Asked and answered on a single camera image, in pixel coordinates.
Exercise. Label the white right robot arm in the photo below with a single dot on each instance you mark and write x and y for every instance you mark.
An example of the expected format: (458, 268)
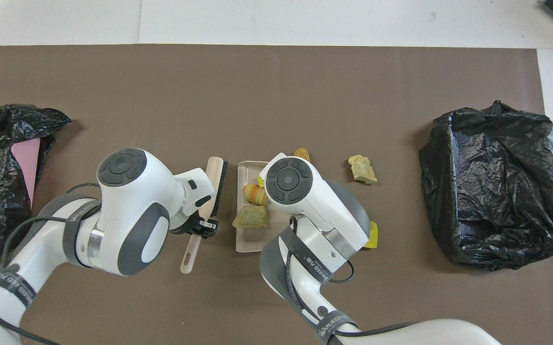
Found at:
(315, 201)

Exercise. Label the tan bread chunk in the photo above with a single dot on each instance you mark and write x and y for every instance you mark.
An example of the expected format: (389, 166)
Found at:
(251, 218)

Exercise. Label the orange striped bread slice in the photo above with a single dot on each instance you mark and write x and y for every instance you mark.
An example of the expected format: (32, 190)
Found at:
(255, 194)

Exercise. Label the pale torn bread chunk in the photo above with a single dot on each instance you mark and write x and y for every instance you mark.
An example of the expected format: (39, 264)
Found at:
(362, 169)

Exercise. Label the black bag lined bin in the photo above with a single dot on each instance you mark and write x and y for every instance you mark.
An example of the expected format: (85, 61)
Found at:
(492, 191)

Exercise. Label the brown fried roll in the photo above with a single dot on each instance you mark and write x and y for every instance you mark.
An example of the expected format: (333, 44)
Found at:
(301, 154)

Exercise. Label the beige plastic dustpan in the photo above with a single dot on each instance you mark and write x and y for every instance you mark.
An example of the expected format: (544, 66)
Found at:
(250, 239)

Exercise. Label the brown table mat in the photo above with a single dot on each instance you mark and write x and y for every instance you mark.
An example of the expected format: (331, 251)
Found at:
(257, 96)

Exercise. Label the beige hand brush black bristles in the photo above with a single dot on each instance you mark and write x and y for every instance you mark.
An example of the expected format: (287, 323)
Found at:
(215, 182)

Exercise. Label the notched yellow sponge piece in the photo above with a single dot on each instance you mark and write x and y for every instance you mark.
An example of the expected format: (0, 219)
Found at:
(373, 237)

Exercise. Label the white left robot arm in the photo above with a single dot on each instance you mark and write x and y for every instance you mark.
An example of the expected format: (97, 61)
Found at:
(128, 215)

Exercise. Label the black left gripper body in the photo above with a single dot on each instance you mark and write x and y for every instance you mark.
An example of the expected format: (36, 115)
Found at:
(183, 225)

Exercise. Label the pink plastic bin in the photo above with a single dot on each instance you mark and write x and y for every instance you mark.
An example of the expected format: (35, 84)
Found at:
(27, 167)

